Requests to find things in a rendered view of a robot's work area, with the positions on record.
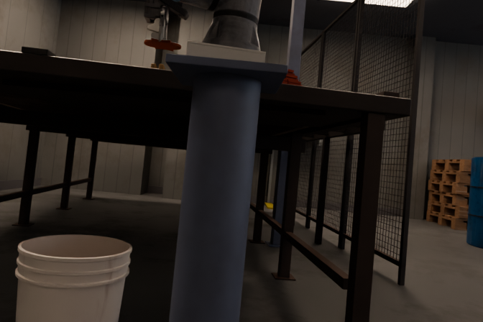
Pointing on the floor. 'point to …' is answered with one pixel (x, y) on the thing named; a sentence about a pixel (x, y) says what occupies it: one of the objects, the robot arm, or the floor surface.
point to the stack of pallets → (449, 192)
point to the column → (217, 182)
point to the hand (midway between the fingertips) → (163, 44)
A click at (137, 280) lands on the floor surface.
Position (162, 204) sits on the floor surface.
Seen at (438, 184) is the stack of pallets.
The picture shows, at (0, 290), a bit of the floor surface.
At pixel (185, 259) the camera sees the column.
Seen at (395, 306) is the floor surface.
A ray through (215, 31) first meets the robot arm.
